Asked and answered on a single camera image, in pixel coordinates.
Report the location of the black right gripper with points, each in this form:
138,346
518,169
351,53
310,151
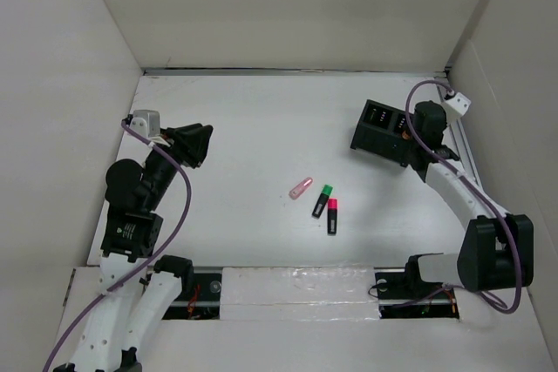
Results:
445,121

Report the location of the aluminium rail right edge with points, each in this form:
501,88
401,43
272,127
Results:
462,145

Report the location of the red cap black highlighter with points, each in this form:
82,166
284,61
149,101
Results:
332,214

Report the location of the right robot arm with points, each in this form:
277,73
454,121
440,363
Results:
497,251

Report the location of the pink highlighter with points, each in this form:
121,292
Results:
300,188

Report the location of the aluminium rail back edge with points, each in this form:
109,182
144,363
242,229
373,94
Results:
179,72

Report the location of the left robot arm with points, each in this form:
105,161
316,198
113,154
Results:
138,281

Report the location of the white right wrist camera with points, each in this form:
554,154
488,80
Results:
455,105

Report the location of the green cap black highlighter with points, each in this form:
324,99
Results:
322,201

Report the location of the black two-compartment organizer box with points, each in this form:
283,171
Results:
383,139

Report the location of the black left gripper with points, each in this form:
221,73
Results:
188,142

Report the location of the aluminium rail edge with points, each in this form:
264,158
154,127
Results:
462,145
179,72

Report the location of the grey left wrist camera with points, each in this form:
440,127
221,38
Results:
145,123

